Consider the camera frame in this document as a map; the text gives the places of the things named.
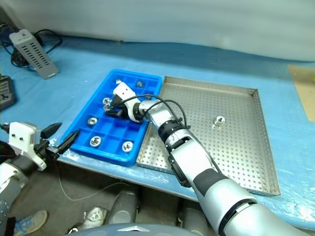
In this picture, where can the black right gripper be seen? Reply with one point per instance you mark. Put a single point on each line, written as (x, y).
(124, 109)

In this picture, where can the perforated steel tray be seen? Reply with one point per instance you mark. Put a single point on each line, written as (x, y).
(233, 152)

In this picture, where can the brown cardboard sheet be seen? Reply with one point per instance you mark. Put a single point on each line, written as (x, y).
(305, 93)

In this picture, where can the grey blue sneaker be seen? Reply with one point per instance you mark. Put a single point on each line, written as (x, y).
(32, 221)

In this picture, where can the grey vented power box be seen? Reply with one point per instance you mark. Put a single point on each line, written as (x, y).
(34, 54)

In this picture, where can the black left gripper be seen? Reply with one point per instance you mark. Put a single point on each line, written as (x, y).
(44, 145)

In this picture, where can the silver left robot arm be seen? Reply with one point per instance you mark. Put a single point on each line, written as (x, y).
(9, 184)

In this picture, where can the metal nut middle left compartment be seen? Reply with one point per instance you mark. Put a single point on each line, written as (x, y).
(92, 120)

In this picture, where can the black labelled device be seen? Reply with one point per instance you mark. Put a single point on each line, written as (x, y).
(6, 93)

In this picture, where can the ribbed metal roller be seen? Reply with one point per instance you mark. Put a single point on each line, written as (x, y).
(118, 80)
(96, 140)
(107, 107)
(106, 100)
(139, 83)
(219, 122)
(127, 146)

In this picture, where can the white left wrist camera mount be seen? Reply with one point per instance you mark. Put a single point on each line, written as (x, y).
(19, 137)

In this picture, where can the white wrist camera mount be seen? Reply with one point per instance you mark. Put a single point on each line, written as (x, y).
(19, 137)
(124, 91)

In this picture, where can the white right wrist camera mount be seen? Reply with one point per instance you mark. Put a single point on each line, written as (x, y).
(124, 91)

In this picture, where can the white grey sneaker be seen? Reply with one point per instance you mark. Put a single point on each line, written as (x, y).
(94, 216)

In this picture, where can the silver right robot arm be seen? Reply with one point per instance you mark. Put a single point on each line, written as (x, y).
(187, 152)

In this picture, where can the blue compartment tray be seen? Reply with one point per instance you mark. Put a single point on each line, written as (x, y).
(112, 141)

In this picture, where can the dark grey rounded shape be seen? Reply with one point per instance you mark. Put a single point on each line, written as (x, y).
(125, 206)
(192, 218)

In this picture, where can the grey blue robot torso shell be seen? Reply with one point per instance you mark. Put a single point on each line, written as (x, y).
(110, 231)

